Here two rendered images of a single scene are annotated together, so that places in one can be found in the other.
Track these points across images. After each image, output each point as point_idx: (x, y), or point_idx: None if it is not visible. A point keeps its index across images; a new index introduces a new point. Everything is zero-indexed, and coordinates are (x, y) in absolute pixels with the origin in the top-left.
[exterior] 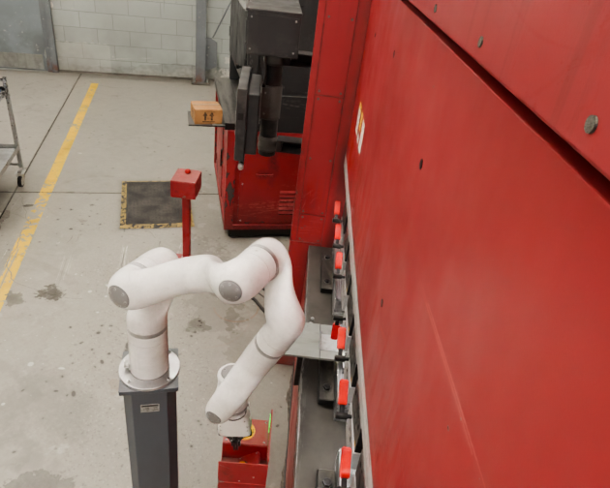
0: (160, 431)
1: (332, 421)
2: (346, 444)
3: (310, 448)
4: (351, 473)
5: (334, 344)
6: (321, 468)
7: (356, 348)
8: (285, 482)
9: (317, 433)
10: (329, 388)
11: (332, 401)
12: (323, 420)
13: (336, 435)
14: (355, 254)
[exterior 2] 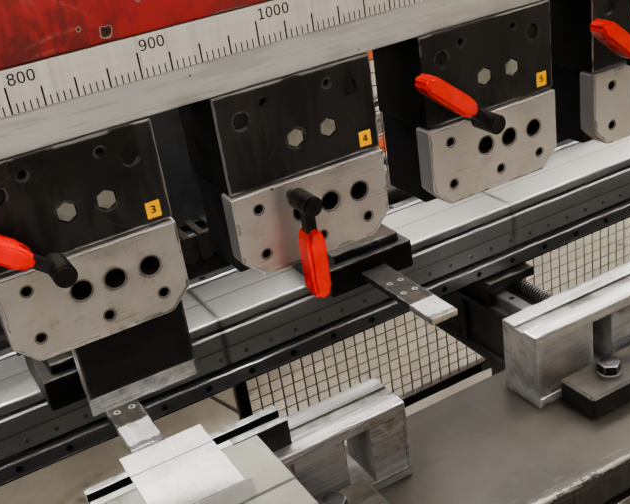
0: None
1: (418, 473)
2: (458, 422)
3: (546, 463)
4: (568, 303)
5: (195, 480)
6: (568, 422)
7: (506, 1)
8: None
9: (488, 477)
10: (338, 491)
11: (367, 481)
12: (435, 488)
13: (451, 448)
14: (138, 1)
